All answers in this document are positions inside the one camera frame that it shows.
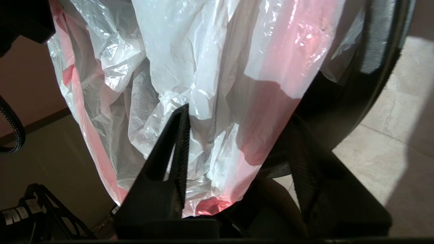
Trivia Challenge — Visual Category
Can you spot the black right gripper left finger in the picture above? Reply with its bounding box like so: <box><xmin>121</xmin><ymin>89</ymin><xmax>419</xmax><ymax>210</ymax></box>
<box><xmin>114</xmin><ymin>103</ymin><xmax>190</xmax><ymax>221</ymax></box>

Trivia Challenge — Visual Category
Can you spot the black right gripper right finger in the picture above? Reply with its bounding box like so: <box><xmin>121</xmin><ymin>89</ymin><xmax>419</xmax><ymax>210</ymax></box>
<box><xmin>288</xmin><ymin>116</ymin><xmax>393</xmax><ymax>236</ymax></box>

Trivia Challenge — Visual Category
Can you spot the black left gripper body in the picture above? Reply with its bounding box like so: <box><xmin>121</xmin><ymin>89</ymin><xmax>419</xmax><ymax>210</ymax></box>
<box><xmin>0</xmin><ymin>204</ymin><xmax>35</xmax><ymax>238</ymax></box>

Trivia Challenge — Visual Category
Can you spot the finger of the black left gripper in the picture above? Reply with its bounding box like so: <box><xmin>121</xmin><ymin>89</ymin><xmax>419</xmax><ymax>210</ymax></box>
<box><xmin>24</xmin><ymin>183</ymin><xmax>97</xmax><ymax>240</ymax></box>

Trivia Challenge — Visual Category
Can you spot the white liner bag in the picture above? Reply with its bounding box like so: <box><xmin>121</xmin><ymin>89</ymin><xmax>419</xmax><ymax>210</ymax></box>
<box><xmin>47</xmin><ymin>0</ymin><xmax>367</xmax><ymax>217</ymax></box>

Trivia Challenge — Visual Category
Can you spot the black trash bin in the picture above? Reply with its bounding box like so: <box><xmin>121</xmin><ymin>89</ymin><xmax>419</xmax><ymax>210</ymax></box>
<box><xmin>261</xmin><ymin>0</ymin><xmax>417</xmax><ymax>180</ymax></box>

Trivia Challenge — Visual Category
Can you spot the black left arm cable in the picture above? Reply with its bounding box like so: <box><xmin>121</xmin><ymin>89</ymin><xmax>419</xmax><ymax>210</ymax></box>
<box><xmin>0</xmin><ymin>96</ymin><xmax>26</xmax><ymax>156</ymax></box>

